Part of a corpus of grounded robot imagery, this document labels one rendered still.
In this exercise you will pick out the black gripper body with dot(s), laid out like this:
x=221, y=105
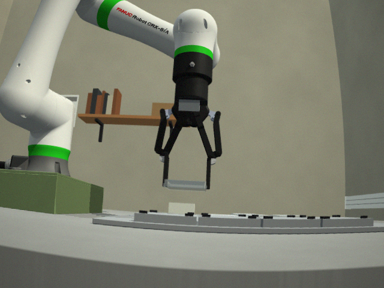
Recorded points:
x=193, y=87

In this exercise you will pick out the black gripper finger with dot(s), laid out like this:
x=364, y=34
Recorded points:
x=164, y=153
x=211, y=159

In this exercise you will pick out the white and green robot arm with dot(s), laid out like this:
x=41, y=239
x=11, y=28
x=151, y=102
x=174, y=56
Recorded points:
x=27, y=101

